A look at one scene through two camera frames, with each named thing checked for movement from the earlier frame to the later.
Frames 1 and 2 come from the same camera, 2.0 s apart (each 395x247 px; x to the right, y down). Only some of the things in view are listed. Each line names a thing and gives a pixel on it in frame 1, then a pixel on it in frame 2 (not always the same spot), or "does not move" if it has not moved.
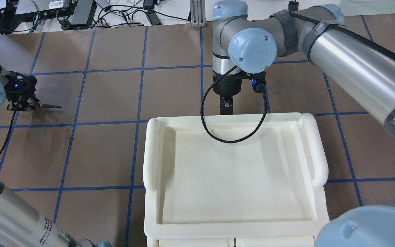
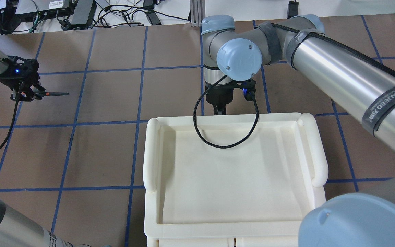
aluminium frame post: x=198 y=18 does not move
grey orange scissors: x=32 y=102 to x=39 y=95
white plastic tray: x=234 y=180 does not move
